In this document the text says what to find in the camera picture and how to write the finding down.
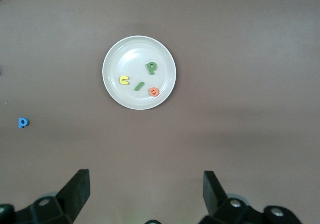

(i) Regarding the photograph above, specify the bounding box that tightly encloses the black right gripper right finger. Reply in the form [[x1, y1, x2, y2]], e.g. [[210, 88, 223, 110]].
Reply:
[[198, 170, 303, 224]]

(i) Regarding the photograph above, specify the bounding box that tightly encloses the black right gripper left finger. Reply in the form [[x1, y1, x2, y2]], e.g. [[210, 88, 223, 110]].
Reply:
[[0, 169, 91, 224]]

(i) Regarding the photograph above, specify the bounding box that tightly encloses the orange foam letter e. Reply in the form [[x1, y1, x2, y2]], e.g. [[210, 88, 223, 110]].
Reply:
[[148, 86, 161, 98]]

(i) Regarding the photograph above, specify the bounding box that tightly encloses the green foam letter b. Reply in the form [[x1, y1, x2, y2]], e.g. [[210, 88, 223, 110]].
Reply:
[[145, 61, 158, 76]]

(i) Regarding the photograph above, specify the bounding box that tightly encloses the blue foam letter p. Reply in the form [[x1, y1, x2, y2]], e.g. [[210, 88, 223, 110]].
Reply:
[[18, 117, 30, 130]]

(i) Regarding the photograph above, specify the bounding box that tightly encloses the beige round plate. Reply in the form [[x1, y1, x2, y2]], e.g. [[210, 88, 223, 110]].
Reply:
[[102, 35, 178, 111]]

